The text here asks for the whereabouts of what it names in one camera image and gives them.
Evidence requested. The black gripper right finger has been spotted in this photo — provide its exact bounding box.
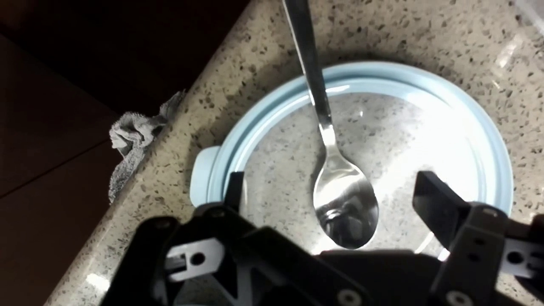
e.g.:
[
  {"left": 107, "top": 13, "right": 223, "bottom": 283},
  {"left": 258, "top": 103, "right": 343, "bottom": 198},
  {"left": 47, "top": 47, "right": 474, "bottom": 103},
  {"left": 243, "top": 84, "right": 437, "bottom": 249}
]
[{"left": 411, "top": 169, "right": 471, "bottom": 249}]

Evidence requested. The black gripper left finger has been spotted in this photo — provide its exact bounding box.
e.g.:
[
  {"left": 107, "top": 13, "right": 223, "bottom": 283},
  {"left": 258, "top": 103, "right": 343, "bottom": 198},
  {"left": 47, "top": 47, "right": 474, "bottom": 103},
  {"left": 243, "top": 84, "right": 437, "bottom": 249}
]
[{"left": 224, "top": 171, "right": 245, "bottom": 210}]

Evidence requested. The silver metal spoon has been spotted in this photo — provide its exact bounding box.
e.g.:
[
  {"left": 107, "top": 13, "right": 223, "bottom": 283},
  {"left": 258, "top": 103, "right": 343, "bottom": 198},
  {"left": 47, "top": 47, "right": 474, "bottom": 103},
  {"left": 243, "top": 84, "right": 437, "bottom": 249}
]
[{"left": 282, "top": 0, "right": 379, "bottom": 248}]

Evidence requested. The light blue round lid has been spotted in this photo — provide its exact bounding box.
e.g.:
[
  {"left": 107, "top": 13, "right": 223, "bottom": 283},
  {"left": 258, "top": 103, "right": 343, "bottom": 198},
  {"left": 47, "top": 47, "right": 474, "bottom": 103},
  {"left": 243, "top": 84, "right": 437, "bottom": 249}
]
[{"left": 189, "top": 61, "right": 513, "bottom": 259}]

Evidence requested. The crumpled grey dish towel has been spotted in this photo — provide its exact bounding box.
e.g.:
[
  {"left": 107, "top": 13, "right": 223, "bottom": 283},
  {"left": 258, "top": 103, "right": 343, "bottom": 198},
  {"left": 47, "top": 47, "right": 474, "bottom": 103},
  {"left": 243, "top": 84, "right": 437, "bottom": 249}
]
[{"left": 107, "top": 91, "right": 185, "bottom": 202}]

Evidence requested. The clear plastic container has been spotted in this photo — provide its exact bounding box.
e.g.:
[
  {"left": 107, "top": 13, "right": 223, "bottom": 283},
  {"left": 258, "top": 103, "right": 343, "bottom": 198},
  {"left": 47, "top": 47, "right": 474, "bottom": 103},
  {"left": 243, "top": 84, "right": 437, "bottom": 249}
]
[{"left": 493, "top": 0, "right": 544, "bottom": 69}]

